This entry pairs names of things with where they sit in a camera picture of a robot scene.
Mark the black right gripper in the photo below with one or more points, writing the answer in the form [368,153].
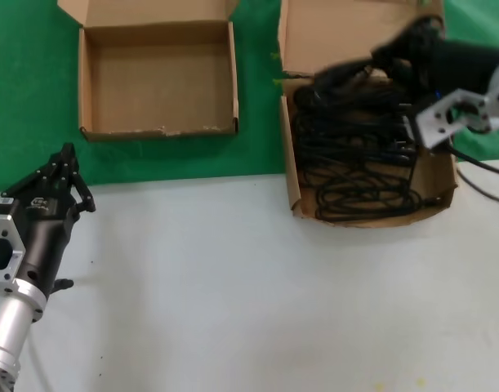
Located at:
[457,65]

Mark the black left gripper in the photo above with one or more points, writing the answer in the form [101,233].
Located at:
[43,232]

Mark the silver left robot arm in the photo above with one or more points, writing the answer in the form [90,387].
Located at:
[8,322]

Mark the cardboard box with oval holes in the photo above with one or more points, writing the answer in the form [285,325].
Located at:
[339,36]

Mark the square cardboard box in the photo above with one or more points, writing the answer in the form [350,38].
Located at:
[159,81]

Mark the green table mat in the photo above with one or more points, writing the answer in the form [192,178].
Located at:
[28,81]

